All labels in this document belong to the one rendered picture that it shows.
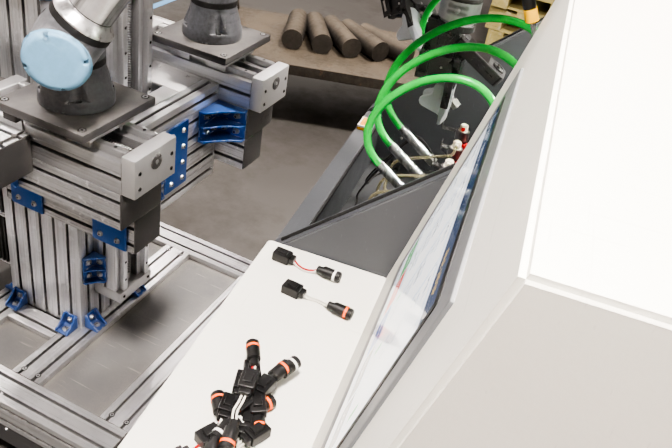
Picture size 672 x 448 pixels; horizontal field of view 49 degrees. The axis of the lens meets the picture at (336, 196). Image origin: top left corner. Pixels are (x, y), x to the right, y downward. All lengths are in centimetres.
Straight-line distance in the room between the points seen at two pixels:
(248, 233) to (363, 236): 175
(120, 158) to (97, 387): 78
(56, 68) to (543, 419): 109
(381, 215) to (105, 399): 109
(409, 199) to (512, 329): 81
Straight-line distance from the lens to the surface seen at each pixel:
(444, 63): 142
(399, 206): 119
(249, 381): 99
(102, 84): 154
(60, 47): 133
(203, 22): 189
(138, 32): 181
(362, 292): 123
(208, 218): 304
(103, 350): 219
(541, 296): 38
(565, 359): 40
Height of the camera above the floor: 176
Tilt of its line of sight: 33 degrees down
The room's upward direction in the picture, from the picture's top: 10 degrees clockwise
